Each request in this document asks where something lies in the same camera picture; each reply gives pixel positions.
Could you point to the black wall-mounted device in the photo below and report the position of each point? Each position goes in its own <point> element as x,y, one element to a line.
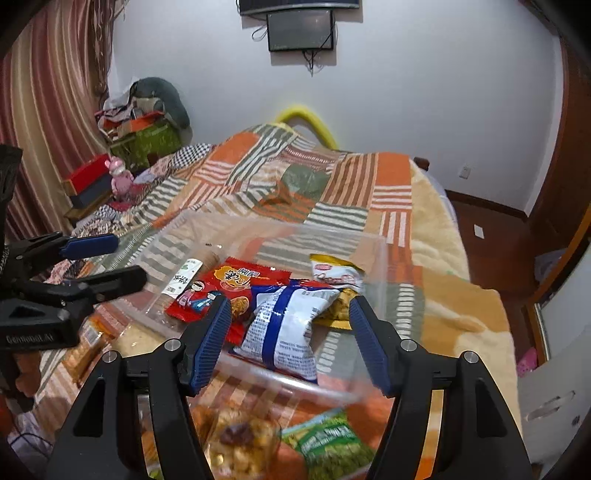
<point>300,5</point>

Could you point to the clear cracker tube packet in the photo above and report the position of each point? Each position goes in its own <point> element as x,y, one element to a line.
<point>184,277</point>

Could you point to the striped red curtain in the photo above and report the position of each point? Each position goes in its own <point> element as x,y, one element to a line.
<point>46,115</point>

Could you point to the dark flat box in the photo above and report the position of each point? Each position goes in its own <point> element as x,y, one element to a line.
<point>92,194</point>

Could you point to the pink slipper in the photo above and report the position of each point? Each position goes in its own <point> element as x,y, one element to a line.
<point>527,362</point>

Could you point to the grey plush pillow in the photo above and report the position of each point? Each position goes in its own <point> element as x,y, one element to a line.
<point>171,99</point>

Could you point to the wooden wardrobe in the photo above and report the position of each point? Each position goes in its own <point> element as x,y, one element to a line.
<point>568,161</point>

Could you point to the white paper sheet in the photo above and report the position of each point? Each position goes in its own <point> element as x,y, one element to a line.
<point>479,231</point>

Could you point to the white wall socket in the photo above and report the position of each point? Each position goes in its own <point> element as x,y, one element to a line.
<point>464,171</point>

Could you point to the blue and white snack packet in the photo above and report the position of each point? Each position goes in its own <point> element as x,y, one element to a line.
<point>281,332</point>

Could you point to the pink plush toy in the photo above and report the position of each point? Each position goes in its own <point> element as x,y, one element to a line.
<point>121,180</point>

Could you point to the red snack packet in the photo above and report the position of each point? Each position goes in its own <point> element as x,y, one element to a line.
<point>231,279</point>

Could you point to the yellow fleece blanket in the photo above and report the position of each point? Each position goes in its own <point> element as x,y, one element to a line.
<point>461,323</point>

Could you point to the striped patchwork blanket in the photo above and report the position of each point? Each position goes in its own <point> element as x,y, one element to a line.
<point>323,184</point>

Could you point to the clear plastic container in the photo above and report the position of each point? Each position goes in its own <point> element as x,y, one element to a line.
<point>300,240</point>

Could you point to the yellow padded tube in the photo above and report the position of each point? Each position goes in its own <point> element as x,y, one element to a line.
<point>323,127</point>

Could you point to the orange snack packet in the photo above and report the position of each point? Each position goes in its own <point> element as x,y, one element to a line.
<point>87,346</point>

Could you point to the yellow snack packet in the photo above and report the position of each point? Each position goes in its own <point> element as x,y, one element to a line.
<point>334,272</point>

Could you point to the green snack packet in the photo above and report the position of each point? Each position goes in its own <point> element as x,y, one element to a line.
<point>328,443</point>

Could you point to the black wall monitor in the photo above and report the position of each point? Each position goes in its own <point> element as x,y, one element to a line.
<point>300,30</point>

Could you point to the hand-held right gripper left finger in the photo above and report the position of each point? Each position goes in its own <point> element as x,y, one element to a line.
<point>210,344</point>

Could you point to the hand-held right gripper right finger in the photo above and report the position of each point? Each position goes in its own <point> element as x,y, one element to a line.
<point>369,346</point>

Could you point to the pile of clothes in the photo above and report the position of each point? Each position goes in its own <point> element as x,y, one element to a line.
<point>120,108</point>

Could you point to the red box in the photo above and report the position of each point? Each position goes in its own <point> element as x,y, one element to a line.
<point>87,170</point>

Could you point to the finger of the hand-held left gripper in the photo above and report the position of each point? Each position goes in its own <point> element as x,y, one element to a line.
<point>90,247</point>
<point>115,281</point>

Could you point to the clear nut snack packet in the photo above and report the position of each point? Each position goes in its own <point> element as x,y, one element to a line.
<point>240,438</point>

